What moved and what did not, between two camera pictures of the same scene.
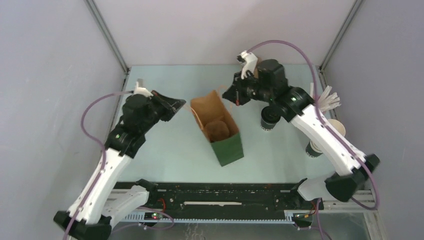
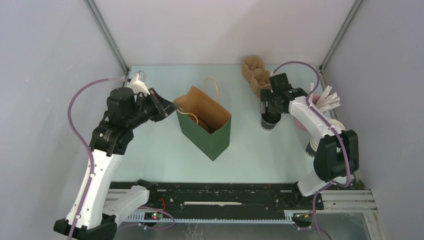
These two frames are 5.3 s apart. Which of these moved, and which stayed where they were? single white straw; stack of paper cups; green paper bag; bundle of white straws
Moved: green paper bag
Stayed: stack of paper cups; bundle of white straws; single white straw
